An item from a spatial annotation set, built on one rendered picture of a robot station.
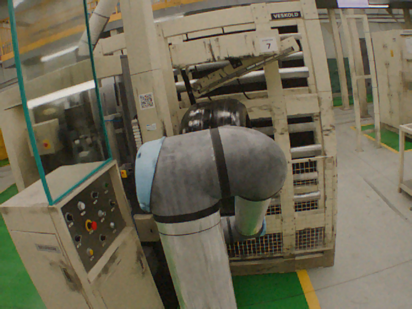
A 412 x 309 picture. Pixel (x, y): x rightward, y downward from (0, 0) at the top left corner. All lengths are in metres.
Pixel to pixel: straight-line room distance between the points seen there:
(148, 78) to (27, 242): 0.97
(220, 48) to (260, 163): 1.26
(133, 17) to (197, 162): 1.19
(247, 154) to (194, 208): 0.12
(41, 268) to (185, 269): 1.02
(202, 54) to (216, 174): 1.30
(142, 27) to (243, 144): 1.15
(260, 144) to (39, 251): 1.10
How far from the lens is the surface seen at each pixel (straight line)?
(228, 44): 1.72
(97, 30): 2.04
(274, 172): 0.54
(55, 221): 1.22
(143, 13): 1.58
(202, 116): 1.44
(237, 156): 0.49
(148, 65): 1.55
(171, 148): 0.51
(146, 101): 1.57
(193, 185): 0.50
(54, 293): 1.55
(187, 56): 1.76
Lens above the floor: 1.63
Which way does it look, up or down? 16 degrees down
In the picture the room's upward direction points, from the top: 10 degrees counter-clockwise
